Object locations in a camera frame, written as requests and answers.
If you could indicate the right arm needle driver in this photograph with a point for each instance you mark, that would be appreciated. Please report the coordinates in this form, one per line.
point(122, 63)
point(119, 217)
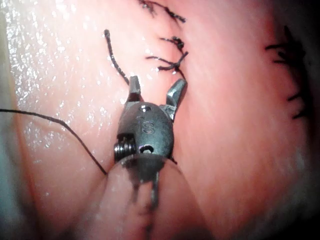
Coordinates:
point(150, 125)

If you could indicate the right arm needle driver jaw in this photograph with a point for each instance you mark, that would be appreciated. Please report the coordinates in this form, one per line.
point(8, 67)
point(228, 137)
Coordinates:
point(135, 88)
point(175, 96)

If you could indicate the black thread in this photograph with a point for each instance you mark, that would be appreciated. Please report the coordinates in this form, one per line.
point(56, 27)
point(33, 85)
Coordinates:
point(75, 133)

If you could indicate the black stitching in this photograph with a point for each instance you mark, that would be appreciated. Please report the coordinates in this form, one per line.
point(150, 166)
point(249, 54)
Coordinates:
point(296, 75)
point(175, 63)

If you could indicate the tissue pad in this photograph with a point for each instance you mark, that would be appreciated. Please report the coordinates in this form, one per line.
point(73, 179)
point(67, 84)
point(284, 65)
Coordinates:
point(230, 140)

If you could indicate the blue-green cloth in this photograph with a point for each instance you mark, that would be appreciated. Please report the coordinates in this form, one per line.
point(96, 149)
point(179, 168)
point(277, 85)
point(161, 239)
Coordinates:
point(4, 180)

